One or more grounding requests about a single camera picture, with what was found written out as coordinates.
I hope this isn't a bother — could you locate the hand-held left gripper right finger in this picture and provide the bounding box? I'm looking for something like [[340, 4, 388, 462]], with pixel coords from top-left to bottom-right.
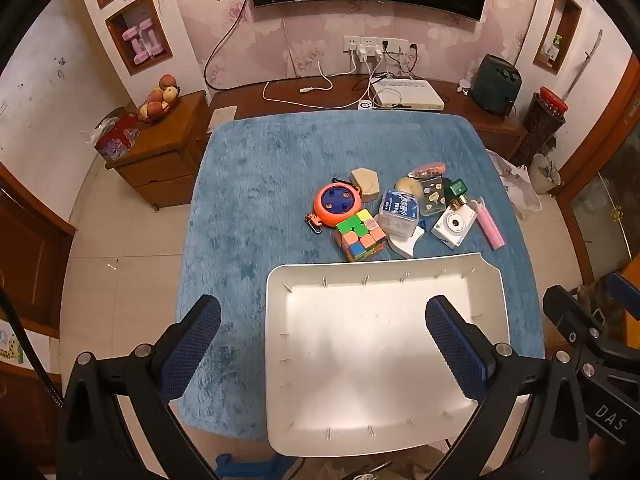
[[425, 295, 593, 480]]

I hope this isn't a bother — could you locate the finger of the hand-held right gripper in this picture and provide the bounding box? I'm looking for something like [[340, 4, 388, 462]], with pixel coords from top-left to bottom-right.
[[607, 272, 640, 321], [542, 285, 608, 361]]

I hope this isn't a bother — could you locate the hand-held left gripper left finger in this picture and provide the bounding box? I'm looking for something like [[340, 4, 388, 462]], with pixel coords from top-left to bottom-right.
[[57, 294, 223, 480]]

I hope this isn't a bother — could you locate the white plastic tray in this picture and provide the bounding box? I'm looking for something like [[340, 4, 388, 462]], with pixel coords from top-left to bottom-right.
[[265, 252, 511, 458]]

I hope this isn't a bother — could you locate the white toy camera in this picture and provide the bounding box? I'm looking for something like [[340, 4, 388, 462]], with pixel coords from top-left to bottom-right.
[[431, 201, 478, 249]]

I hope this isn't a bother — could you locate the colourful puzzle cube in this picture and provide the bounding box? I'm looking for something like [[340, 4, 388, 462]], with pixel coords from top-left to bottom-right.
[[335, 208, 388, 263]]

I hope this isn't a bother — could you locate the clear box with blue label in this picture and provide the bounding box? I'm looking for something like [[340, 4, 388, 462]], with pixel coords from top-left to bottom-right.
[[376, 188, 420, 238]]

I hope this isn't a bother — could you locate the clear box with small figures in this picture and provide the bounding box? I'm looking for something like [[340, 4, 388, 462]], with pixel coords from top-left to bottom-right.
[[417, 175, 447, 217]]

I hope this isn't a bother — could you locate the orange round reel with carabiner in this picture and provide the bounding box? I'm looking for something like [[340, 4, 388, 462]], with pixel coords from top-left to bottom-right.
[[303, 178, 362, 236]]

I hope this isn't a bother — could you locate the glass door cabinet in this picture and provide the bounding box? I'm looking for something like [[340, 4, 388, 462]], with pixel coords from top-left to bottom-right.
[[555, 55, 640, 286]]

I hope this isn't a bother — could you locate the white flat shaped piece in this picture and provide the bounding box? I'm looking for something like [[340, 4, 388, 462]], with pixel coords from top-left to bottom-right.
[[387, 222, 426, 259]]

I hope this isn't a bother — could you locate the pink stick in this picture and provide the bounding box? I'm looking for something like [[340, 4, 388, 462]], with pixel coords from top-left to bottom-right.
[[475, 199, 505, 250]]

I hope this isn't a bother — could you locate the blue plastic object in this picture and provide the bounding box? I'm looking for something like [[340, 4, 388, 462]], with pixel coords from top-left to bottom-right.
[[216, 454, 273, 480]]

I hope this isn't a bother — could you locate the white plastic bag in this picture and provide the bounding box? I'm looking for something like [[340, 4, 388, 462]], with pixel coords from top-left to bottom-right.
[[490, 150, 543, 218]]

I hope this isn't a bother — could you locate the white bucket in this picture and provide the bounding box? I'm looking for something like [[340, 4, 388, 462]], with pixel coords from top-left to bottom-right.
[[530, 154, 563, 196]]

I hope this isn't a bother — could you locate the gold oval compact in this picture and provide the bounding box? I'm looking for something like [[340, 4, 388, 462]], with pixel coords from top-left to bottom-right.
[[395, 176, 423, 201]]

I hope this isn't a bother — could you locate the wooden door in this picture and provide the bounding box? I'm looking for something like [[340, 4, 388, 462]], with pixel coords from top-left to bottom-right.
[[0, 165, 76, 461]]

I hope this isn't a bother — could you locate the dark red woven vase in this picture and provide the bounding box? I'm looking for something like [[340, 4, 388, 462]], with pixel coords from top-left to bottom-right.
[[515, 86, 568, 168]]

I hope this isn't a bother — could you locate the pink computer mouse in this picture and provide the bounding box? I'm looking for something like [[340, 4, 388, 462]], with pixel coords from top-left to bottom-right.
[[409, 162, 447, 179]]

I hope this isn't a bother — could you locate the small wooden cabinet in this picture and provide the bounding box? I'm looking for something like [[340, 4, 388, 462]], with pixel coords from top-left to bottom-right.
[[105, 91, 211, 211]]

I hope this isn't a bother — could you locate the beige wooden block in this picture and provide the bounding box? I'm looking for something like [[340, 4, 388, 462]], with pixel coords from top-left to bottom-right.
[[350, 167, 382, 201]]

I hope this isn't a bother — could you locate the blue plush blanket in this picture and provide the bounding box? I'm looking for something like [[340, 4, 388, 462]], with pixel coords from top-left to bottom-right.
[[175, 112, 546, 443]]

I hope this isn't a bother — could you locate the red patterned box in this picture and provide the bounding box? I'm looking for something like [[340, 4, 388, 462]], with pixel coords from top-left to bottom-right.
[[95, 112, 141, 162]]

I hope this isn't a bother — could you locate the long sheathed sword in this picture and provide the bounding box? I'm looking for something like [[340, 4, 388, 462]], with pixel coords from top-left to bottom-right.
[[562, 30, 603, 103]]

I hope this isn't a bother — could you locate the white paper sheet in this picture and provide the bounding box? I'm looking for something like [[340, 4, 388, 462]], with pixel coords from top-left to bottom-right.
[[209, 106, 238, 131]]

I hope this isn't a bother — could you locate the bowl of fruit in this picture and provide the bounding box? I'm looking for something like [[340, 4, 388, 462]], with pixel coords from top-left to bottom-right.
[[137, 75, 182, 123]]

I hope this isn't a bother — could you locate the white set-top box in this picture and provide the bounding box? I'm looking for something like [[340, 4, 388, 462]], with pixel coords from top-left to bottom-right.
[[370, 79, 445, 110]]

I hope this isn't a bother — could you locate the long wooden bench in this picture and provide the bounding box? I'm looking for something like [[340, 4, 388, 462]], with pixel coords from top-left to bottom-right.
[[207, 77, 528, 161]]

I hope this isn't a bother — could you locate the pink dumbbell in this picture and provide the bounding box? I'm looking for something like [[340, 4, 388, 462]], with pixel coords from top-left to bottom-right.
[[141, 20, 163, 56], [122, 29, 151, 64]]

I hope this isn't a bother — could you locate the black braided cable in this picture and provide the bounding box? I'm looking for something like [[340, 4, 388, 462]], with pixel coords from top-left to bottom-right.
[[0, 280, 66, 411]]

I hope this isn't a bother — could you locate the white cable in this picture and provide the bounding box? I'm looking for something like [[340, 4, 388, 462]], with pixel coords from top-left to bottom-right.
[[263, 60, 373, 110]]

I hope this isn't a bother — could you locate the white wall socket strip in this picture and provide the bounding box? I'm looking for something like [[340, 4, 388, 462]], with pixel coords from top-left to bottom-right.
[[343, 36, 421, 56]]

